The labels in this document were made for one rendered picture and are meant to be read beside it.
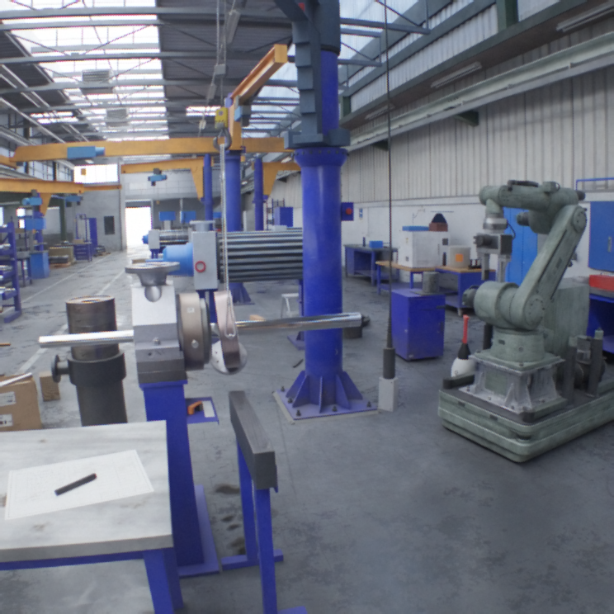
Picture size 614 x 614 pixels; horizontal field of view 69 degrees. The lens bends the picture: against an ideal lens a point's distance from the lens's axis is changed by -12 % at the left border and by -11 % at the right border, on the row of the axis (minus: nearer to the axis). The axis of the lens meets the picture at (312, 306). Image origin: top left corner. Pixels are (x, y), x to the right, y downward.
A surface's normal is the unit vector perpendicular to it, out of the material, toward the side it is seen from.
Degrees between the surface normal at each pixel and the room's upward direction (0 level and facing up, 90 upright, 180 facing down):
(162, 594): 90
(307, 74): 90
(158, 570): 90
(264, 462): 90
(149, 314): 45
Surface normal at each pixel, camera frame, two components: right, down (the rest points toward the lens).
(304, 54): -0.27, 0.18
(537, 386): 0.46, 0.15
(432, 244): 0.26, 0.17
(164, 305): 0.19, -0.58
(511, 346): -0.59, 0.15
